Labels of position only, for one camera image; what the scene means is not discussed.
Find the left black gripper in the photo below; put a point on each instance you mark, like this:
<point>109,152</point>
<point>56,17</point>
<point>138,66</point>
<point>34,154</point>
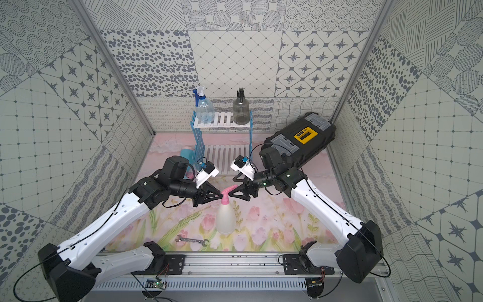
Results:
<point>199,192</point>

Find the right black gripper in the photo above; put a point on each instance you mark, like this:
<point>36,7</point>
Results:
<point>241,188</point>

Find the white spray bottle pink nozzle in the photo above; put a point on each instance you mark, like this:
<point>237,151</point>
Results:
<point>226,217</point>

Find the teal spray bottle pink nozzle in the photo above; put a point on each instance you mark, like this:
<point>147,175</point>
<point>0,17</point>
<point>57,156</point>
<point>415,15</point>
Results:
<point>189,154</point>

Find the smoky grey spray bottle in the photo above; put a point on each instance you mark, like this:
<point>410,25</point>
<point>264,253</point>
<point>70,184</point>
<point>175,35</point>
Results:
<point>241,111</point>

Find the clear spray bottle blue nozzle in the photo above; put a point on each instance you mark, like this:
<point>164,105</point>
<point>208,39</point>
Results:
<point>204,108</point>

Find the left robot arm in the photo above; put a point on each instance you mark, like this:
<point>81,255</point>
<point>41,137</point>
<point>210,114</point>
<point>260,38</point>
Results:
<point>73,268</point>

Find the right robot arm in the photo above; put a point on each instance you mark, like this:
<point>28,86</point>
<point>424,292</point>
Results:
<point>359,247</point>

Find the blue and white slatted shelf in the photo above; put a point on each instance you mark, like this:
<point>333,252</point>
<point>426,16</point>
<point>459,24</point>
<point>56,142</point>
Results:
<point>221,141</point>

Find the silver open-end wrench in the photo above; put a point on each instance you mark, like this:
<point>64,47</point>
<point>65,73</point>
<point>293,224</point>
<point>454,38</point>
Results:
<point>203,242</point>

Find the black toolbox yellow latch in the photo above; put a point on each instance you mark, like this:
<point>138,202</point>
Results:
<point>301,140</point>

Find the left circuit board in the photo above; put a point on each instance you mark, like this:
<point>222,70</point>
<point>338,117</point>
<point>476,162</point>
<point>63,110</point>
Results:
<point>156,284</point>

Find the circuit board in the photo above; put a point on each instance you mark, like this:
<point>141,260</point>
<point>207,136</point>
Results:
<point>314,287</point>
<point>156,284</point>

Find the right circuit board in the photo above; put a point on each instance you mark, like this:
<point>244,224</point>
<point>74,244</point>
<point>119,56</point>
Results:
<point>314,287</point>

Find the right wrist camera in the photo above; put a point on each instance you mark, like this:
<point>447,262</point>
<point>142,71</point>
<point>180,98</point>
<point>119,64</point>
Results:
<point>243,165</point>

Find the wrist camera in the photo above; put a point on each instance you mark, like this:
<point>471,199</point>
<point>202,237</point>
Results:
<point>207,171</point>
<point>243,165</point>

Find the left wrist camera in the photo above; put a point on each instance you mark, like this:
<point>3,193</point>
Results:
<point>207,171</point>

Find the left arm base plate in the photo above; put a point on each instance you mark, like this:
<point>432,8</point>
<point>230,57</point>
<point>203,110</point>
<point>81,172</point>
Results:
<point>170,264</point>

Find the aluminium rail frame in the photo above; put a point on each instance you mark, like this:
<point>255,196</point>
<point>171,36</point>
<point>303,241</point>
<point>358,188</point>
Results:
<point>197,265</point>

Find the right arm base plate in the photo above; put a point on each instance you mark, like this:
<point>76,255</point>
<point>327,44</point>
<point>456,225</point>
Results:
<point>295,264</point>

